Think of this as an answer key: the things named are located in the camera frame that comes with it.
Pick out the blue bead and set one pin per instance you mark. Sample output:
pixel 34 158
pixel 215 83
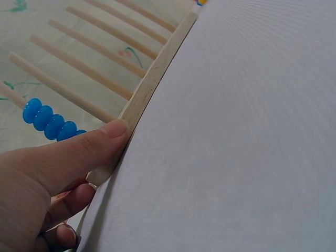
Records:
pixel 81 132
pixel 67 130
pixel 42 118
pixel 53 127
pixel 31 110

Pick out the wooden peg rack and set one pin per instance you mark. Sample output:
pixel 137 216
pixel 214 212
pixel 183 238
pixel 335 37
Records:
pixel 147 86

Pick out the person's left thumb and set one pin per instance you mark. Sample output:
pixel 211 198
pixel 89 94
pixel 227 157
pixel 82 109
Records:
pixel 97 147

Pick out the person's left hand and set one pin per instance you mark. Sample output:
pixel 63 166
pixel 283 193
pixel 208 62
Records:
pixel 31 183

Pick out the yellow bead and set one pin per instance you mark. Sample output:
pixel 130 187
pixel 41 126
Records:
pixel 201 2

